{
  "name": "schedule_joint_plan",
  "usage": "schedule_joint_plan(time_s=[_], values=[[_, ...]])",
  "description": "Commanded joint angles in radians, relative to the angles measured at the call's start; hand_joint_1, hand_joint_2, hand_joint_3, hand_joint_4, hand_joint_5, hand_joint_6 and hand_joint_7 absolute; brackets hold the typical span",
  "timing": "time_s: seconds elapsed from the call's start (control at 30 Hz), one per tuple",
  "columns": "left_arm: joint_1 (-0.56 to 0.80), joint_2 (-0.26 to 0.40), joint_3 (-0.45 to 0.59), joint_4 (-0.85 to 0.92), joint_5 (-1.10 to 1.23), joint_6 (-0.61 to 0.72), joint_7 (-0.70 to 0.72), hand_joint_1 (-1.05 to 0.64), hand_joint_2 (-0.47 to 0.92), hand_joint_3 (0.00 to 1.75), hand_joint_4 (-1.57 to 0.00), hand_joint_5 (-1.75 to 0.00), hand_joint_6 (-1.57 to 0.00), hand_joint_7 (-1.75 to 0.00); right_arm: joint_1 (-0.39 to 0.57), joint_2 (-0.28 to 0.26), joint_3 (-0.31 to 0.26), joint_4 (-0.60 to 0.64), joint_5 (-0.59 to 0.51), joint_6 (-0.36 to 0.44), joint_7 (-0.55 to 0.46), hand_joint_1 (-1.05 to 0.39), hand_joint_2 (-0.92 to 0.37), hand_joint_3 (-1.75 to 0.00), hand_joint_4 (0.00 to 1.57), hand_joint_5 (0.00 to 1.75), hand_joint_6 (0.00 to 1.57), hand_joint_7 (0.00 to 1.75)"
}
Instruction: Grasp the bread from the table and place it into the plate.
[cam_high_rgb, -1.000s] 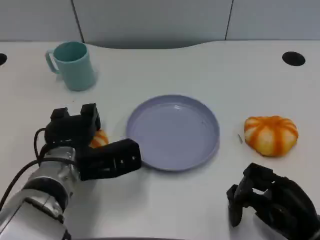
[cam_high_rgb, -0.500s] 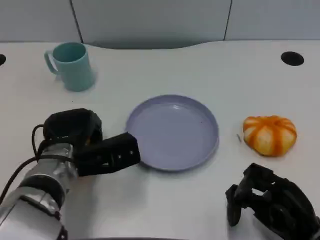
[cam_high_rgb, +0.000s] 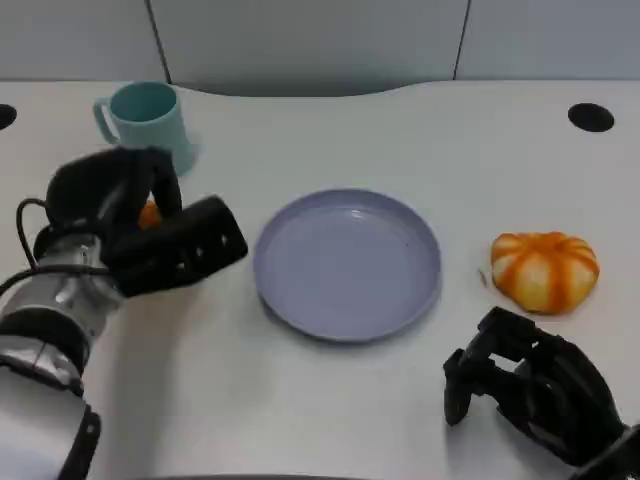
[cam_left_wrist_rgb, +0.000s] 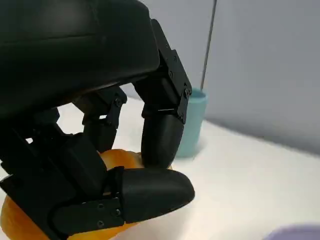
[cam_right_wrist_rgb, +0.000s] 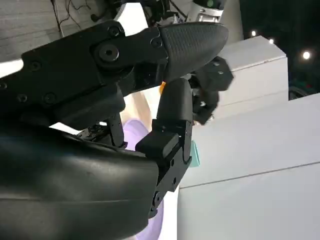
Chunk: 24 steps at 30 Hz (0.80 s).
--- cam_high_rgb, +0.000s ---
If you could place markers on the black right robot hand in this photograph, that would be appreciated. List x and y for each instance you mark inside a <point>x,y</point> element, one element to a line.
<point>560,390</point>

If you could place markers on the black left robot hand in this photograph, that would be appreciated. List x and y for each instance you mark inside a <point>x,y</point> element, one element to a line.
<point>90,192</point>

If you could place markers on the orange white toy bread roll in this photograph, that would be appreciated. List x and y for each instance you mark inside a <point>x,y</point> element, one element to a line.
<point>149,216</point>
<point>545,272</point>

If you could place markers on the pale green mug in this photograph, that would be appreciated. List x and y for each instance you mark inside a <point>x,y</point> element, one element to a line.
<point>150,117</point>

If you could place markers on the lilac plate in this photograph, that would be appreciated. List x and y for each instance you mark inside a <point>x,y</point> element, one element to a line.
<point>345,265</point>

